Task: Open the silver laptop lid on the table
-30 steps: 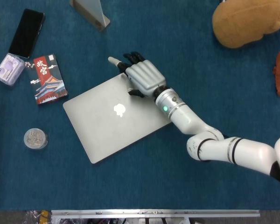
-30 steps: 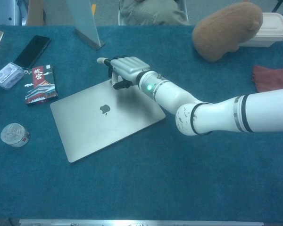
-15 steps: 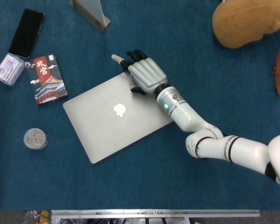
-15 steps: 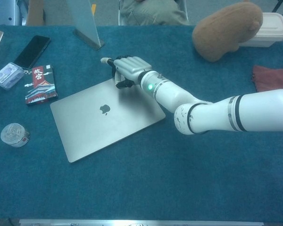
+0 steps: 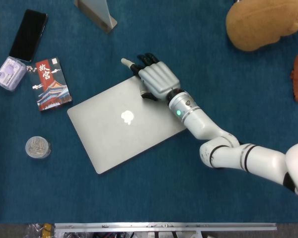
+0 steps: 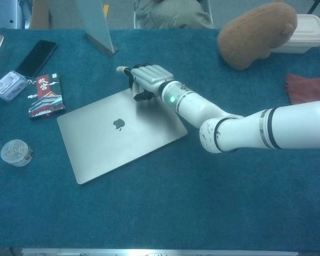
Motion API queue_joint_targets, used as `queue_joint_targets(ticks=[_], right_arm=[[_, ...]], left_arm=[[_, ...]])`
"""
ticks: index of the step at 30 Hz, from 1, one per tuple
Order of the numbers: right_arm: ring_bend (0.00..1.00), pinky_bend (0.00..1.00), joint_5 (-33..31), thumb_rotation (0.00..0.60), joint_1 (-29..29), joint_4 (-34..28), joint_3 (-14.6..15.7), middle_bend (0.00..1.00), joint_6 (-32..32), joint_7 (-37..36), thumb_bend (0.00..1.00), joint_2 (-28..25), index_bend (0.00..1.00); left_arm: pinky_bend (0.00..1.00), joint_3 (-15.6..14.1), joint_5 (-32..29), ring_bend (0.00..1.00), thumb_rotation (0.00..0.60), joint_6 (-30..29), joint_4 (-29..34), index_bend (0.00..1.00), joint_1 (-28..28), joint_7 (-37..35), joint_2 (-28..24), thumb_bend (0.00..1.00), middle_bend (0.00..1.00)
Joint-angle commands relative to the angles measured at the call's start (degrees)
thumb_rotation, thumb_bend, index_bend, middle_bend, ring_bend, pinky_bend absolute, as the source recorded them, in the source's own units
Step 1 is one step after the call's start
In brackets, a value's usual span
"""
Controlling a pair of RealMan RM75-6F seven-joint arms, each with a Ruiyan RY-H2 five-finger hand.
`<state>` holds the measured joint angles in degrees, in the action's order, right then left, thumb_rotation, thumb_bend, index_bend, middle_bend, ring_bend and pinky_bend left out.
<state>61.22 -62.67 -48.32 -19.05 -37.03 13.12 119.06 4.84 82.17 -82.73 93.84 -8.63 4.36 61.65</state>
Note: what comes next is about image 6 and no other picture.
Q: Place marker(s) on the teal table cloth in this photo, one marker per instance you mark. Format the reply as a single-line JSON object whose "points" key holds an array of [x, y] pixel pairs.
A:
{"points": [[176, 213]]}

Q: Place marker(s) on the silver Apple laptop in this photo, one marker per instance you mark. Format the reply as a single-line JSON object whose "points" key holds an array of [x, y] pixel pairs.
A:
{"points": [[109, 154]]}

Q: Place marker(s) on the black smartphone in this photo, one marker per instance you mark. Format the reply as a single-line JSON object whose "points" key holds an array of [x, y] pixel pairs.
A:
{"points": [[36, 58]]}

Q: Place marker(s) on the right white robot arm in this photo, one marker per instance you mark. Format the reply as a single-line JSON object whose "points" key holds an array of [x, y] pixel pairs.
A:
{"points": [[229, 125]]}

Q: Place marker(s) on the frosted acrylic sign stand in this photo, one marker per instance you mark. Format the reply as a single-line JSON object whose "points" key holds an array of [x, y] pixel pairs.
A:
{"points": [[96, 21]]}

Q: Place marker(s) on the clear plastic case purple contents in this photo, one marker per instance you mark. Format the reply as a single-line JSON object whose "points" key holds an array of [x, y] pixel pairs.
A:
{"points": [[8, 85]]}

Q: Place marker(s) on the brown plush toy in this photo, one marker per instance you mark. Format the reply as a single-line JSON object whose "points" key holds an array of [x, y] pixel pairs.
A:
{"points": [[250, 34]]}

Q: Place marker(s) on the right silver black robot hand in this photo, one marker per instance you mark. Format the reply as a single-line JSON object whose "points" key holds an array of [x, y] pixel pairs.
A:
{"points": [[152, 78]]}

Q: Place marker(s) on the silver metal frame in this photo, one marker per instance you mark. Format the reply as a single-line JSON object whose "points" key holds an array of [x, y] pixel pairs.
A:
{"points": [[5, 13]]}

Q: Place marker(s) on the brown cardboard box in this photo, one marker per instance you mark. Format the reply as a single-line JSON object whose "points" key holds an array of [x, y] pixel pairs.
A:
{"points": [[40, 13]]}

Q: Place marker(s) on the seated person in grey clothes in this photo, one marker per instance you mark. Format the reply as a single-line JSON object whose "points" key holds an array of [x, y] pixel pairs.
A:
{"points": [[170, 16]]}

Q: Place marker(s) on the red-brown cloth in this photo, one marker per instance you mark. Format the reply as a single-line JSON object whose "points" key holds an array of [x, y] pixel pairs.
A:
{"points": [[309, 88]]}

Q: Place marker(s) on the aluminium frame rail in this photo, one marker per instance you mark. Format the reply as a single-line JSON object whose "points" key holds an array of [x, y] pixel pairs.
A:
{"points": [[176, 252]]}

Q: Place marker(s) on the red black card box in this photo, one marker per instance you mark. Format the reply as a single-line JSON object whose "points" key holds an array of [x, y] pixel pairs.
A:
{"points": [[46, 98]]}

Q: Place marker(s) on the white lidded takeaway container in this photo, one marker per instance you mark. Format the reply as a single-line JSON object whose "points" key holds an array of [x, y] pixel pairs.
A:
{"points": [[306, 34]]}

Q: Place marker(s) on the clear round jar of clips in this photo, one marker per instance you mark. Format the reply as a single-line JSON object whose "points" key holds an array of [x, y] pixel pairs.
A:
{"points": [[14, 153]]}

